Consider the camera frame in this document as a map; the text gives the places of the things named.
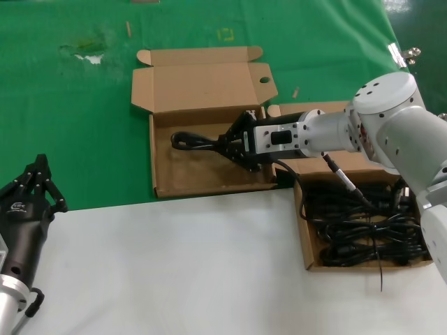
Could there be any cable with silver connector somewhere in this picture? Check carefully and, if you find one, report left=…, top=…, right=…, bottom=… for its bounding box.
left=321, top=151, right=376, bottom=210

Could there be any cardboard box holding cables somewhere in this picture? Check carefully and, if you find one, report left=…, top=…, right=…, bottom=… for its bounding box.
left=267, top=100, right=437, bottom=271

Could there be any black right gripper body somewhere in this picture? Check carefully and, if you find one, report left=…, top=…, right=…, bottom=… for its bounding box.
left=243, top=111, right=307, bottom=168

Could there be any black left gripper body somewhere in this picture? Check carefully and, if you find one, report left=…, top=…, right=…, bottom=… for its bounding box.
left=0, top=190, right=55, bottom=281

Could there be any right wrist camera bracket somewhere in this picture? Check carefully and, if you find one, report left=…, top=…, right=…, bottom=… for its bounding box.
left=254, top=121, right=302, bottom=157

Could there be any green table cloth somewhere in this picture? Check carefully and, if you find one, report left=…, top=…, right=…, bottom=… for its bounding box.
left=0, top=0, right=447, bottom=212

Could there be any thin black cable tie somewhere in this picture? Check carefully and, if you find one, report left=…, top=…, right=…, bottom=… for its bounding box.
left=374, top=223, right=385, bottom=292

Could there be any empty open cardboard box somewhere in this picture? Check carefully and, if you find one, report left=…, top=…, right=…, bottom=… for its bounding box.
left=131, top=45, right=279, bottom=200

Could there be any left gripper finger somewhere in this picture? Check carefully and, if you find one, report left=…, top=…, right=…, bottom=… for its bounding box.
left=0, top=154, right=43, bottom=197
left=34, top=155, right=68, bottom=212

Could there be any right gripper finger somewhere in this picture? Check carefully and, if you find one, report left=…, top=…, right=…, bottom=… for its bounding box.
left=217, top=134, right=263, bottom=174
left=226, top=110, right=260, bottom=142

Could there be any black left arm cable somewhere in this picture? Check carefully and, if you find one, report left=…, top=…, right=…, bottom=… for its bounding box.
left=10, top=286, right=45, bottom=335

